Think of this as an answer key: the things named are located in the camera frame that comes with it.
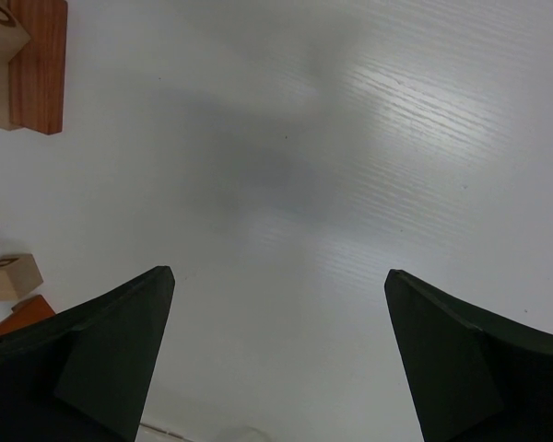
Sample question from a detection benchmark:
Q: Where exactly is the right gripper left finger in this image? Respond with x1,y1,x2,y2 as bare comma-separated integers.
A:
0,266,174,441

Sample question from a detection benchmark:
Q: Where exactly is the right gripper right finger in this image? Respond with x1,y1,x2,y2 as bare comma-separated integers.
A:
384,270,553,441

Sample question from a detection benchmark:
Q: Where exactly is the long dark wood block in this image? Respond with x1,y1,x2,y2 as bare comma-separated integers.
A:
7,0,68,135

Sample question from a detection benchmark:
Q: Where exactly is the small dark wood cube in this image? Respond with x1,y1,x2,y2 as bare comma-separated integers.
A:
0,295,56,336

